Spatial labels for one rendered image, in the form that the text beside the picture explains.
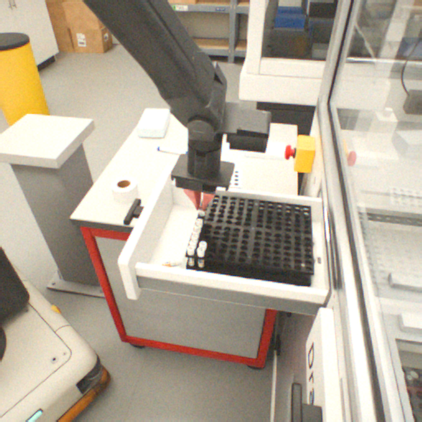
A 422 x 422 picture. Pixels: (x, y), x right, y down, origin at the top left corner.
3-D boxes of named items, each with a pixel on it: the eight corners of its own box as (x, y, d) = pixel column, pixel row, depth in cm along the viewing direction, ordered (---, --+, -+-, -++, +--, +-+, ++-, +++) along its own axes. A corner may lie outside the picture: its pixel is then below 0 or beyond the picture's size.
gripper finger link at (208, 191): (185, 194, 70) (185, 156, 63) (219, 200, 69) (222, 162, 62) (175, 217, 65) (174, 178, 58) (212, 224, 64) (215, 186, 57)
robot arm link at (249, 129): (195, 63, 46) (185, 119, 44) (280, 72, 45) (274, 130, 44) (199, 110, 58) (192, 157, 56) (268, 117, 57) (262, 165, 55)
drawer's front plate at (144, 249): (128, 300, 63) (116, 260, 55) (170, 200, 84) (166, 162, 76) (137, 302, 62) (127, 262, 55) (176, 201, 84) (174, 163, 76)
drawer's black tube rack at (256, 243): (186, 277, 64) (185, 255, 60) (204, 215, 77) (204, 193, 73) (307, 295, 61) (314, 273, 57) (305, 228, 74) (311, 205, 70)
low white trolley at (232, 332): (120, 354, 139) (69, 217, 88) (163, 245, 184) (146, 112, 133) (264, 381, 131) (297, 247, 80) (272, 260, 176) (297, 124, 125)
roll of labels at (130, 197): (107, 198, 94) (105, 186, 91) (124, 185, 98) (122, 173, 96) (127, 206, 91) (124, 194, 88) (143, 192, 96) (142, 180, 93)
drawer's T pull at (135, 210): (123, 226, 66) (122, 221, 65) (136, 201, 71) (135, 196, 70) (141, 228, 65) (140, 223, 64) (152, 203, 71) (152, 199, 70)
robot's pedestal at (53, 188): (47, 288, 163) (-26, 152, 112) (76, 243, 185) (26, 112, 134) (105, 298, 159) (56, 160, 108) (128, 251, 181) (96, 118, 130)
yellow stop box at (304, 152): (291, 171, 89) (295, 147, 85) (291, 157, 95) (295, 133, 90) (311, 174, 89) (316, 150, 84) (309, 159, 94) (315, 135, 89)
